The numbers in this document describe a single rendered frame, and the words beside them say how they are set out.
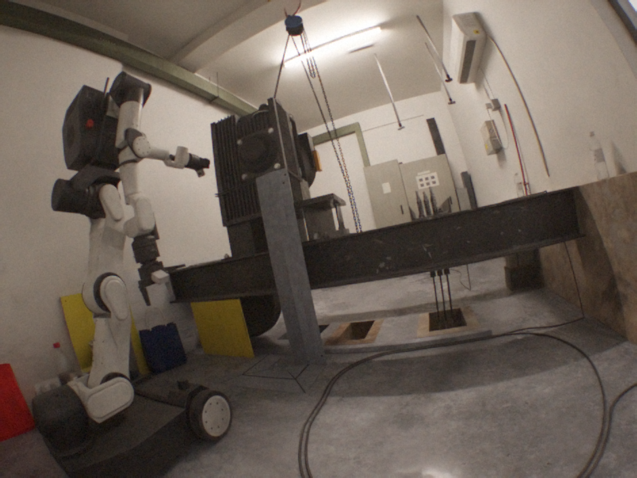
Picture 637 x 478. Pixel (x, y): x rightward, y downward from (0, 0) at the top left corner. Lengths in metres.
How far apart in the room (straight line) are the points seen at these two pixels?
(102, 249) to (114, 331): 0.29
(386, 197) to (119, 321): 4.10
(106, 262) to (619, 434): 1.66
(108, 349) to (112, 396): 0.17
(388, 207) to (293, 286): 3.27
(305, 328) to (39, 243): 1.66
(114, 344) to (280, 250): 0.90
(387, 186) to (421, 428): 3.95
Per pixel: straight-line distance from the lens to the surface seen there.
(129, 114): 1.05
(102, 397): 0.99
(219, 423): 1.11
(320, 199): 1.47
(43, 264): 1.85
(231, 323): 1.82
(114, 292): 1.00
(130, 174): 0.95
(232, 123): 1.86
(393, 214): 4.43
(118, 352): 1.06
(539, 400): 1.03
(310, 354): 1.47
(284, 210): 1.36
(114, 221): 1.07
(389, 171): 4.51
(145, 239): 0.91
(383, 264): 1.38
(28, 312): 1.83
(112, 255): 1.07
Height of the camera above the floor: 0.64
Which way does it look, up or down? 1 degrees up
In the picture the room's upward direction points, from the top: 11 degrees counter-clockwise
